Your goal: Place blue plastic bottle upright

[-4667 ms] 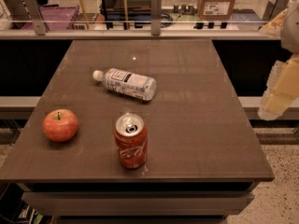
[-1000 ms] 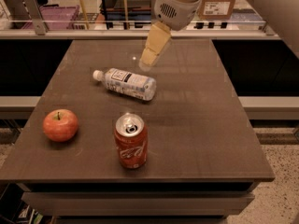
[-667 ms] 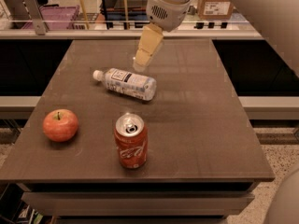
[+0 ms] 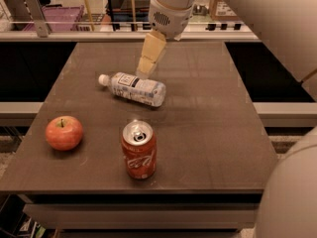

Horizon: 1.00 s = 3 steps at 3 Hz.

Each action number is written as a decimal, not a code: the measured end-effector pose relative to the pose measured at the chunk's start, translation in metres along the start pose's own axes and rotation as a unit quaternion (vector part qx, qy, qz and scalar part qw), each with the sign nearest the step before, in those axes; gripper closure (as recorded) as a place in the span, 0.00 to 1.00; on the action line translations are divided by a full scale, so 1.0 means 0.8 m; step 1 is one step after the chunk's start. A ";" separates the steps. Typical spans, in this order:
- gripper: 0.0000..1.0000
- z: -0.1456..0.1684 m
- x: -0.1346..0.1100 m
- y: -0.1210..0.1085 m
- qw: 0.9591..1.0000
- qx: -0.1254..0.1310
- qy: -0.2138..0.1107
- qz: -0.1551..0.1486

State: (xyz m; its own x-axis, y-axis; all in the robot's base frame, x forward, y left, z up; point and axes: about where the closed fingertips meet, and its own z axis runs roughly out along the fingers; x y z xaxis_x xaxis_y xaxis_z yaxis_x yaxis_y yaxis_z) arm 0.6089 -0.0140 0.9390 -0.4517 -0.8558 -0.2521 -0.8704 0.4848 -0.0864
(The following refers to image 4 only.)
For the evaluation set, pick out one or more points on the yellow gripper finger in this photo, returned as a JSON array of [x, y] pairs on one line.
[[153, 47]]

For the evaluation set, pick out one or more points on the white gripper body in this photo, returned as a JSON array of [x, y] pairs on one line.
[[169, 20]]

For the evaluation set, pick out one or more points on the clear plastic water bottle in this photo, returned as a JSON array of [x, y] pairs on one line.
[[145, 91]]

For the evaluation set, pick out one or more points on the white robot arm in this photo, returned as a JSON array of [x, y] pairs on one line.
[[284, 68]]

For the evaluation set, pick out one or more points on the cardboard box with label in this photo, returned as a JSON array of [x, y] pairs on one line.
[[220, 11]]

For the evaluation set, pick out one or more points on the purple plastic crate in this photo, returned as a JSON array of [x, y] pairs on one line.
[[63, 19]]

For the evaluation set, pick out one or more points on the red soda can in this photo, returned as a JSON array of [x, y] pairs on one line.
[[139, 146]]

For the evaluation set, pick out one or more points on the red apple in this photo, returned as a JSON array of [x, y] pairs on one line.
[[64, 133]]

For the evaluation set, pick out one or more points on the drawer under table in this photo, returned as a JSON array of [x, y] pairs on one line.
[[113, 216]]

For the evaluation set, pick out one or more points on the yellow broom handle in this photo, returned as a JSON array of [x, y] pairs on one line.
[[87, 6]]

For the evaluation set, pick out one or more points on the left metal railing bracket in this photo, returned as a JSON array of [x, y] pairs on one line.
[[40, 23]]

